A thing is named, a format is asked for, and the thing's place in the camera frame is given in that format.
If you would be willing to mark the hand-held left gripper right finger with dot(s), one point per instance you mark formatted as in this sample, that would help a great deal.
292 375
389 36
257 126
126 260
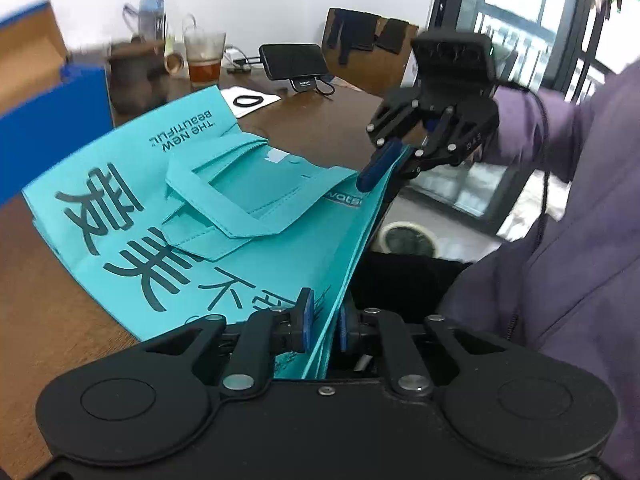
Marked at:
345 330

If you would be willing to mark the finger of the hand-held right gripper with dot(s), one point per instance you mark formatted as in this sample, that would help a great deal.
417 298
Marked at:
442 137
379 165

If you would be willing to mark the black elastic band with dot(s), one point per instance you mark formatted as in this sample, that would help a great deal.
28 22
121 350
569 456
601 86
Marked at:
239 101

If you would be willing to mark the round white bin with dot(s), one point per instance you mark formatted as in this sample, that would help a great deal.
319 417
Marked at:
407 240

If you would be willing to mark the dark fabric piece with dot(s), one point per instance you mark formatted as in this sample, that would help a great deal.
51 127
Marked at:
392 35
350 30

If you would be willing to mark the white paper sheet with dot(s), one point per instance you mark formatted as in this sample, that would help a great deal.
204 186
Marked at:
265 101

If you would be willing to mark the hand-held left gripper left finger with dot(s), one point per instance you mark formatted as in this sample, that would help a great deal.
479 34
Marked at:
305 322

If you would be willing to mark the dark cloth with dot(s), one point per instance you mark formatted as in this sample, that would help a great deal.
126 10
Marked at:
400 280

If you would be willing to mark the glass cup of tea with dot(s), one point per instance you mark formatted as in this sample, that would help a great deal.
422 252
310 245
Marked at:
204 65

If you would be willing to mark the clear water bottle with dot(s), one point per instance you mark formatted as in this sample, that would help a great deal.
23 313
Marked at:
151 15

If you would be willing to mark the teal shopping bag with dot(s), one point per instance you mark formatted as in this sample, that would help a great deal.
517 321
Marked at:
125 160

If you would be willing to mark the blue cardboard box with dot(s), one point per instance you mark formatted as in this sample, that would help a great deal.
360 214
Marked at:
47 125

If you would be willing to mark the black power bank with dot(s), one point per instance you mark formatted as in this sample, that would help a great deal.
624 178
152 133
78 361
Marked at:
292 60

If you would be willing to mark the small round wooden cup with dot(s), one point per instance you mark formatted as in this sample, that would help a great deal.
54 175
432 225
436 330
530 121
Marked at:
174 63

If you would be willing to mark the dark window frame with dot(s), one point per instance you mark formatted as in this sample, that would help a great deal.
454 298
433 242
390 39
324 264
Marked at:
567 25

